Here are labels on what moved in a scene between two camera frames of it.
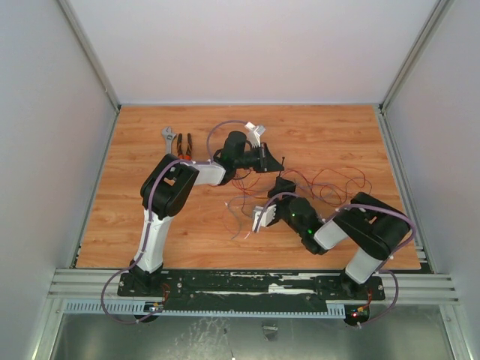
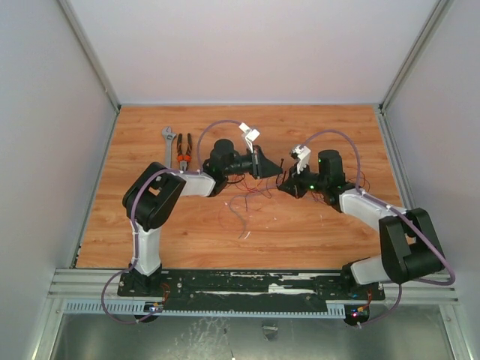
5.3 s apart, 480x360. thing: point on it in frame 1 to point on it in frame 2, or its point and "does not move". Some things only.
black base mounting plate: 257,288 does not move
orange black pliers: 188,153 does not move
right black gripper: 281,199 to 296,180
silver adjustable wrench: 169,137 does not move
